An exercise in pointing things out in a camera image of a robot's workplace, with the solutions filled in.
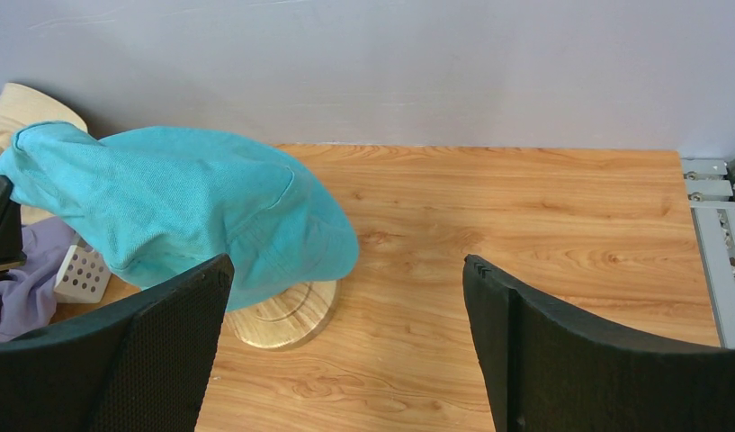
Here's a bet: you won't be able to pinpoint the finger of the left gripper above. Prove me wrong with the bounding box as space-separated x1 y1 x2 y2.
0 175 26 274

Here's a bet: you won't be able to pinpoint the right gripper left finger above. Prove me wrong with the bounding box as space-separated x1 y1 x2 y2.
0 255 234 431

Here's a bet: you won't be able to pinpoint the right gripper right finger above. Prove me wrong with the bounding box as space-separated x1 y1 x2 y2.
462 255 735 431

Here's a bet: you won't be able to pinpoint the turquoise bucket hat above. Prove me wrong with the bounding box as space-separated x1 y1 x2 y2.
0 121 359 311

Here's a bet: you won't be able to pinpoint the lavender bucket hat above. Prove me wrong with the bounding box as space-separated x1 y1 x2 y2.
0 217 76 342

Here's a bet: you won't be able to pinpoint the white perforated basket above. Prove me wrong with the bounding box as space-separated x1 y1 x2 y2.
53 234 112 304

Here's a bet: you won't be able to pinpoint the beige cap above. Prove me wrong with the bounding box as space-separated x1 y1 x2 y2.
0 82 89 227

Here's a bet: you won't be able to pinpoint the wooden hat stand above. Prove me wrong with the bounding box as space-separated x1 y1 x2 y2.
225 281 340 351

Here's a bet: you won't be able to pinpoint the aluminium frame rails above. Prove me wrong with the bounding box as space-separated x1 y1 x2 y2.
681 157 735 349

